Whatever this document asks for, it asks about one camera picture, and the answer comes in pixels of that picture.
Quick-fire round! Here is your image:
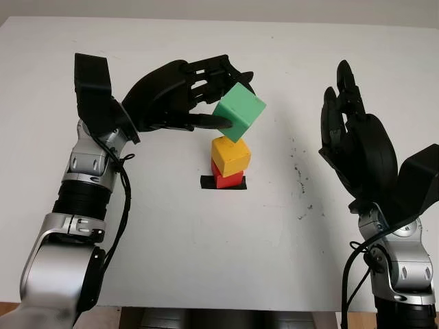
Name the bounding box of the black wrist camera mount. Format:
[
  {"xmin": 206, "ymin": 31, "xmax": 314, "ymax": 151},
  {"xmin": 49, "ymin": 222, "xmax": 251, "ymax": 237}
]
[
  {"xmin": 74, "ymin": 52, "xmax": 141, "ymax": 145},
  {"xmin": 348, "ymin": 143, "xmax": 439, "ymax": 228}
]

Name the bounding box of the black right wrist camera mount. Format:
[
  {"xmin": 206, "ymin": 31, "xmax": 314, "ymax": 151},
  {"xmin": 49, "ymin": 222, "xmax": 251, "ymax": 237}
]
[{"xmin": 348, "ymin": 143, "xmax": 439, "ymax": 228}]

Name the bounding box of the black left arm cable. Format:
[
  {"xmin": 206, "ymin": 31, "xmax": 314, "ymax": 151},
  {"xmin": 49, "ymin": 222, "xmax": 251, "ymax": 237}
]
[{"xmin": 71, "ymin": 136, "xmax": 136, "ymax": 323}]

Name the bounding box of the green cube block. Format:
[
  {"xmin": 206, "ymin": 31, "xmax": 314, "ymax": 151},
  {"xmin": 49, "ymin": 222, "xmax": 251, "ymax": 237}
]
[{"xmin": 212, "ymin": 82, "xmax": 268, "ymax": 143}]

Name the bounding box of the black tape strip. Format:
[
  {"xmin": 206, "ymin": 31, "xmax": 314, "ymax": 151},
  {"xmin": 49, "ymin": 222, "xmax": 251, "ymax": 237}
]
[{"xmin": 198, "ymin": 175, "xmax": 248, "ymax": 191}]

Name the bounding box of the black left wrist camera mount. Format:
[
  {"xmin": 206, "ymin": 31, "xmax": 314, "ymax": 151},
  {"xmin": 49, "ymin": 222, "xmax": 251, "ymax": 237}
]
[{"xmin": 74, "ymin": 52, "xmax": 141, "ymax": 145}]

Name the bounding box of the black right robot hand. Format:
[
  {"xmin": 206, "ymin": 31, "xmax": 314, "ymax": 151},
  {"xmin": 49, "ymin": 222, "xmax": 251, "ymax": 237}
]
[{"xmin": 318, "ymin": 60, "xmax": 399, "ymax": 200}]

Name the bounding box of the red cube block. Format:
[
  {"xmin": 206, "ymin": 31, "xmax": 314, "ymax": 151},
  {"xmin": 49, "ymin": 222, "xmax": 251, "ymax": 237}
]
[{"xmin": 210, "ymin": 160, "xmax": 245, "ymax": 189}]

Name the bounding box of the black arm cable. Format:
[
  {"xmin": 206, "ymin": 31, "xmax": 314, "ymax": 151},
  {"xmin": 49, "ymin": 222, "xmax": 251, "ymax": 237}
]
[
  {"xmin": 341, "ymin": 239, "xmax": 389, "ymax": 329},
  {"xmin": 71, "ymin": 136, "xmax": 136, "ymax": 323}
]

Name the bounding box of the yellow cube block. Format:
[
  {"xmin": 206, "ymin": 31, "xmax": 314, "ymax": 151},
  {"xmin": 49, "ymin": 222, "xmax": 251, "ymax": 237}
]
[{"xmin": 211, "ymin": 136, "xmax": 252, "ymax": 178}]

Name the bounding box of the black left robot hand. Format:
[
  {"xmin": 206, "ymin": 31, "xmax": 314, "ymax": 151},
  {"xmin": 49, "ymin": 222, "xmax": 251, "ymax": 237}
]
[{"xmin": 121, "ymin": 53, "xmax": 257, "ymax": 133}]

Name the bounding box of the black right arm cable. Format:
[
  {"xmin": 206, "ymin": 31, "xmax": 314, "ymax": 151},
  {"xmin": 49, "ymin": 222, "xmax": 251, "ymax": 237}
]
[{"xmin": 341, "ymin": 239, "xmax": 389, "ymax": 329}]

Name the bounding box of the dark grey robot torso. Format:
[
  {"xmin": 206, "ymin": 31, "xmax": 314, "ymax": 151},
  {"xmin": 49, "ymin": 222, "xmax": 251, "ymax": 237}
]
[{"xmin": 119, "ymin": 306, "xmax": 335, "ymax": 329}]

